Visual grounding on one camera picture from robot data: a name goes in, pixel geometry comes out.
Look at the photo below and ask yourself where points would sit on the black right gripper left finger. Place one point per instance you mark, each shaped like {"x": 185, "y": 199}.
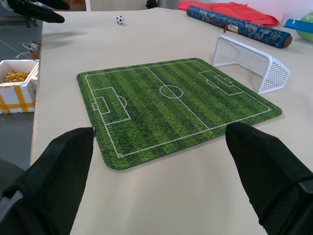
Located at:
{"x": 51, "y": 186}

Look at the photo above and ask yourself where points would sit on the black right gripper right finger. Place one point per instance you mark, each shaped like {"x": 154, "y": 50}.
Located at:
{"x": 271, "y": 178}

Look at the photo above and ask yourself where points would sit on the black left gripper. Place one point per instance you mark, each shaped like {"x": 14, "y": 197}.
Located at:
{"x": 24, "y": 6}

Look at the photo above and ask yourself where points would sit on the small soccer ball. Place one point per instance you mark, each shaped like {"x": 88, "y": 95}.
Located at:
{"x": 120, "y": 19}

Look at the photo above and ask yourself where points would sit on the green soccer field mat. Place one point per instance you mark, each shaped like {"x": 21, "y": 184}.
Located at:
{"x": 171, "y": 107}

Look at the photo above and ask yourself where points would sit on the dark rounded robot body part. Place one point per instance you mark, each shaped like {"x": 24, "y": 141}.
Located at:
{"x": 9, "y": 171}

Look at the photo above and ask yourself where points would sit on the small cardboard box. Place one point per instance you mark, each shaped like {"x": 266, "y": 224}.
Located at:
{"x": 35, "y": 55}

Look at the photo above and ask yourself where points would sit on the yellow toy fruits heap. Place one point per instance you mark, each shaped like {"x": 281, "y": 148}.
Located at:
{"x": 15, "y": 76}

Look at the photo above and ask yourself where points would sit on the white foam box yellow tape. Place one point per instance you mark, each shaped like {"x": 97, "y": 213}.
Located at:
{"x": 17, "y": 95}

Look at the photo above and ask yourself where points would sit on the dark object behind table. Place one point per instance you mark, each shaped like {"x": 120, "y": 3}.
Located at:
{"x": 152, "y": 3}

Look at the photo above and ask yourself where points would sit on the white miniature goal with net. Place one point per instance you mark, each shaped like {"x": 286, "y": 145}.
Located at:
{"x": 256, "y": 66}

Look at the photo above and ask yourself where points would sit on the light green round object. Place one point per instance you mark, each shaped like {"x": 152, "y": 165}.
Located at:
{"x": 306, "y": 30}

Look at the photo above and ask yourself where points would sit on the blue dragon-pattern rolled scroll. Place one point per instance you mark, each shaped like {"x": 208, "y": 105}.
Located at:
{"x": 239, "y": 25}

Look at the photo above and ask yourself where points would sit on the blue plastic lid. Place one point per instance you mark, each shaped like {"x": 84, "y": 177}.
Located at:
{"x": 299, "y": 24}

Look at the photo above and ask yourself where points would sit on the red cloth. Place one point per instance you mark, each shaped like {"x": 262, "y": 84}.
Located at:
{"x": 244, "y": 11}

